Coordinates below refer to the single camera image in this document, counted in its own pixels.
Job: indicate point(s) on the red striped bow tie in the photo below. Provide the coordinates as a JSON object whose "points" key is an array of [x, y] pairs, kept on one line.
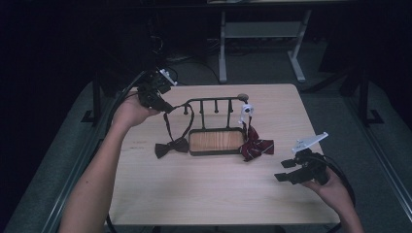
{"points": [[257, 145]]}

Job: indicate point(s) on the black metal stand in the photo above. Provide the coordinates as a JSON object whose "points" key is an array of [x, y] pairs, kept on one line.
{"points": [[364, 93], [95, 97]]}

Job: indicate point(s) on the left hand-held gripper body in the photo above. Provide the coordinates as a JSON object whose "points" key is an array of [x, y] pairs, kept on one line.
{"points": [[153, 89]]}

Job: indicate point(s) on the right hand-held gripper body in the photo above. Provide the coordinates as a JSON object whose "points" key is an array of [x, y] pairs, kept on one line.
{"points": [[311, 161]]}

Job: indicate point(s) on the person's right hand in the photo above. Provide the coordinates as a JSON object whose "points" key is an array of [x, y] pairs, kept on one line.
{"points": [[333, 194]]}

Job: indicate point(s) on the dark brown bow tie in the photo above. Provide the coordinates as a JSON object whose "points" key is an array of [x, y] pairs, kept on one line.
{"points": [[171, 145]]}

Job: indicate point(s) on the white plastic clip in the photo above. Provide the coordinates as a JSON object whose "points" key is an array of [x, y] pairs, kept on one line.
{"points": [[247, 110]]}

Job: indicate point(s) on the person's left hand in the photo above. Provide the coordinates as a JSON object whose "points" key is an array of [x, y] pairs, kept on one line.
{"points": [[131, 111]]}

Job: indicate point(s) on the white metal desk frame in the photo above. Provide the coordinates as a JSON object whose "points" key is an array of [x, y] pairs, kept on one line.
{"points": [[259, 30]]}

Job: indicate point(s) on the black rack with wooden base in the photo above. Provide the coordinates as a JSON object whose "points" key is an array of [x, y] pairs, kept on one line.
{"points": [[216, 140]]}

